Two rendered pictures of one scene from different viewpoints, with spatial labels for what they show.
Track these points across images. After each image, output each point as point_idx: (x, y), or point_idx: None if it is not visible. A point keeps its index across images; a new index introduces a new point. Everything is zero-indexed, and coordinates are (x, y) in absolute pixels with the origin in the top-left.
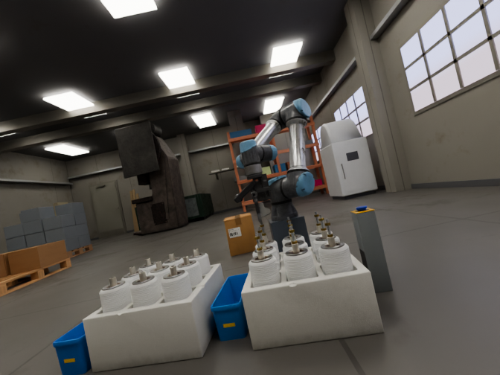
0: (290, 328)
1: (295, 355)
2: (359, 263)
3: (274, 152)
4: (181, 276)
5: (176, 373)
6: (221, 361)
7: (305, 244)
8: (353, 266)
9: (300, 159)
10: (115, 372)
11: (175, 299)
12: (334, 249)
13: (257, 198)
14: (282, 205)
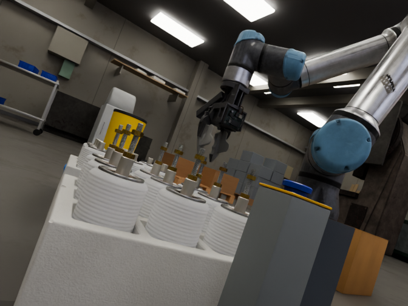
0: (37, 241)
1: (5, 261)
2: (112, 232)
3: (289, 60)
4: (92, 149)
5: (27, 212)
6: (31, 227)
7: (162, 185)
8: (96, 224)
9: (365, 96)
10: (49, 198)
11: (78, 165)
12: (95, 167)
13: (209, 115)
14: (302, 180)
